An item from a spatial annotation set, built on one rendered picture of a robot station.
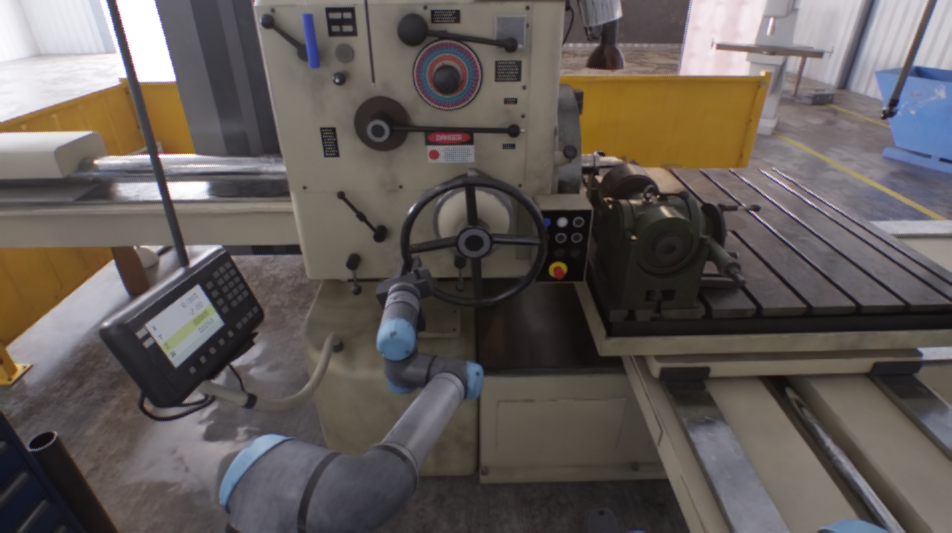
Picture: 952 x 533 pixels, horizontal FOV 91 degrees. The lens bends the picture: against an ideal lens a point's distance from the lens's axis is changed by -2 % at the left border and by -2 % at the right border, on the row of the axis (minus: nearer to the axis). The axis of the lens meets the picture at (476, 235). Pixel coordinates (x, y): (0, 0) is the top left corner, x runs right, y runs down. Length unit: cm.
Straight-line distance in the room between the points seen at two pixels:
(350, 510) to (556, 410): 138
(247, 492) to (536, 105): 106
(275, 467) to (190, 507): 175
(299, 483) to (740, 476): 116
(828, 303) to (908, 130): 563
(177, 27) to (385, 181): 113
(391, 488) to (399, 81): 95
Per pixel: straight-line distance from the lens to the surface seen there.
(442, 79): 121
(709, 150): 437
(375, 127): 128
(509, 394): 195
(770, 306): 174
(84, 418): 316
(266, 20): 133
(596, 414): 208
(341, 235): 152
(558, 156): 143
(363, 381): 193
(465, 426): 207
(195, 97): 227
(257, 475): 79
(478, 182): 114
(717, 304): 167
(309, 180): 146
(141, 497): 265
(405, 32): 124
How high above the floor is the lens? 189
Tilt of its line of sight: 28 degrees down
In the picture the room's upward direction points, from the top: straight up
